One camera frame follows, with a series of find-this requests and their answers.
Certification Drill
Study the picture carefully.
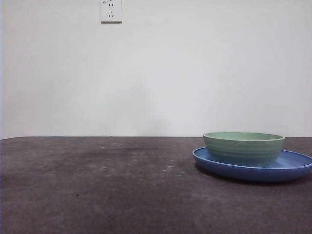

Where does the green ribbed bowl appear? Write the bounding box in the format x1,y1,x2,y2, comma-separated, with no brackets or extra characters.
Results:
203,132,285,168

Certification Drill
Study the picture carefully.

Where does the blue round plate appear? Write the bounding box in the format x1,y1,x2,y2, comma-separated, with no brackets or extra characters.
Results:
192,147,312,183

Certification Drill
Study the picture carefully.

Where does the white wall socket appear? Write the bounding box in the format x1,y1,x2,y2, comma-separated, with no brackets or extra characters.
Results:
100,0,123,24

